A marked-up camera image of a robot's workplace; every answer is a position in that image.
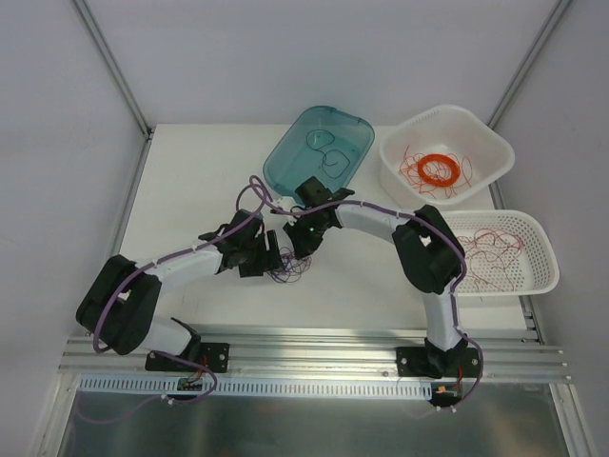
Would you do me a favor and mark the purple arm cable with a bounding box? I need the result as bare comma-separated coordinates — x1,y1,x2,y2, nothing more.
247,174,484,382
90,183,270,354

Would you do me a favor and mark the teal transparent plastic tray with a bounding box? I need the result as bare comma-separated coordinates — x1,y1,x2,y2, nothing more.
263,106,375,199

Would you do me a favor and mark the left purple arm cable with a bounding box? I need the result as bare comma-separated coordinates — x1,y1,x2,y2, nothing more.
90,183,270,354

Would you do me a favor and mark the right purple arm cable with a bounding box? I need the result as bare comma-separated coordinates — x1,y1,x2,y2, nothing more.
247,174,484,382

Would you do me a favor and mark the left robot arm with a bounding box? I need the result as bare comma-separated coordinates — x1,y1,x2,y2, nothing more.
75,209,283,370

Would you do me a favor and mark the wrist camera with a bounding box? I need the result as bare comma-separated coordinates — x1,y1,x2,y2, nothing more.
253,211,265,237
270,196,298,216

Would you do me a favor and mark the white deep plastic basket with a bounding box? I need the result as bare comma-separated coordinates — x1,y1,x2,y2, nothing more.
379,105,515,208

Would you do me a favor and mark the orange coiled wire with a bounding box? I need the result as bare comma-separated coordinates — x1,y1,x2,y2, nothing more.
417,152,462,189

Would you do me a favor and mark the orange wire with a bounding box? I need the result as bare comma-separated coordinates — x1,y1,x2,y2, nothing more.
398,146,476,201
417,152,462,189

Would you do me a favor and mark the white slotted cable duct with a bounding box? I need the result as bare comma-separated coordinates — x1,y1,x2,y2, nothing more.
79,375,432,401

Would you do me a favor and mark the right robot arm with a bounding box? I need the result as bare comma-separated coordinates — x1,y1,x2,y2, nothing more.
284,177,468,379

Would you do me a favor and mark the left aluminium frame post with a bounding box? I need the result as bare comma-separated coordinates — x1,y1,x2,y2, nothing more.
69,0,153,139

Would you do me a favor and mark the dark blue wire in tray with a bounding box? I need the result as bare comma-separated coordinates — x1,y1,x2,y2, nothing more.
304,129,351,180

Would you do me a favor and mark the dark red wire in basket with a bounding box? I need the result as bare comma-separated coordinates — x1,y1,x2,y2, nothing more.
459,227,527,294

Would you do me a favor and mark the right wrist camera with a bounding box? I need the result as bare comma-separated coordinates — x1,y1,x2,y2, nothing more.
270,196,298,216

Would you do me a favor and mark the aluminium frame post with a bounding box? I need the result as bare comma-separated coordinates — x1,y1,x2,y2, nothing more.
486,0,576,130
69,0,153,139

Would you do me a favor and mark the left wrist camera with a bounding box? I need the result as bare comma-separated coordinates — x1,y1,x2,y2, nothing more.
253,211,265,237

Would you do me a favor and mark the white perforated shallow basket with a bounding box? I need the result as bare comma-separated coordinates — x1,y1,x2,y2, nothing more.
443,209,560,297

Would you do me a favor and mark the aluminium mounting rail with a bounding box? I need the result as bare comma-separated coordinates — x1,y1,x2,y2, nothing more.
59,326,572,385

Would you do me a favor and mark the red purple wire ball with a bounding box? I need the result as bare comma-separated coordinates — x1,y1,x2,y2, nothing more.
266,247,312,285

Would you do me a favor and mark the right aluminium frame post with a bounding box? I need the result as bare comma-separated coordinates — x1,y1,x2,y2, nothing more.
486,0,576,130

